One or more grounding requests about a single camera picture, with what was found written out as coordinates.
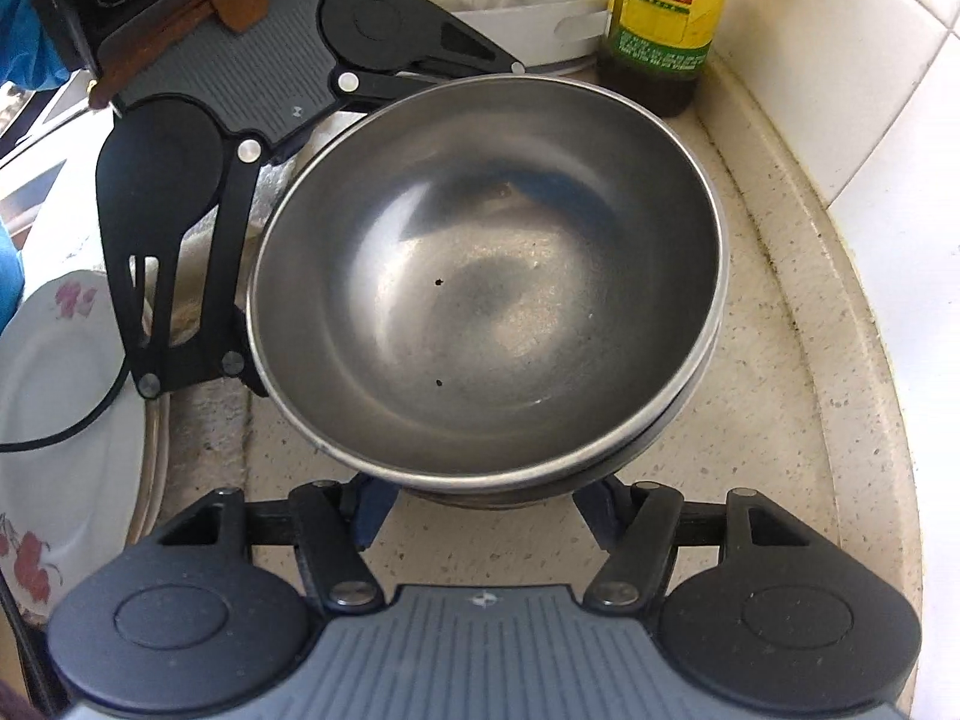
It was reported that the white floral plate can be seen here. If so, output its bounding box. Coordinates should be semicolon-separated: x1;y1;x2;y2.
112;390;172;552
0;268;147;616

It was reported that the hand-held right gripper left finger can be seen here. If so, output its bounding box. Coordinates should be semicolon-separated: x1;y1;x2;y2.
154;474;398;612

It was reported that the black cable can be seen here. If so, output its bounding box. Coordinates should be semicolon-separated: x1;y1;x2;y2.
0;345;132;455

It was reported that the glass oil bottle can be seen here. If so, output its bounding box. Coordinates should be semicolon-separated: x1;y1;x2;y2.
596;0;745;119

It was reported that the person's blue clothing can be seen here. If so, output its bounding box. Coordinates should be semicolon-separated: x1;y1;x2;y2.
0;221;25;335

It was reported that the stainless steel bowl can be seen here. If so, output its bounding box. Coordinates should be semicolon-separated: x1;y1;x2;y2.
246;75;730;497
360;270;732;515

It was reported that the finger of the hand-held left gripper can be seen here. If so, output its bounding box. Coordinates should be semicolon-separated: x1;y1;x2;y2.
105;136;269;400
336;11;527;97

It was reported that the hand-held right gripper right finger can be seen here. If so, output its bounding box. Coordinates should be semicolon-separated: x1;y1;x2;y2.
571;474;818;612

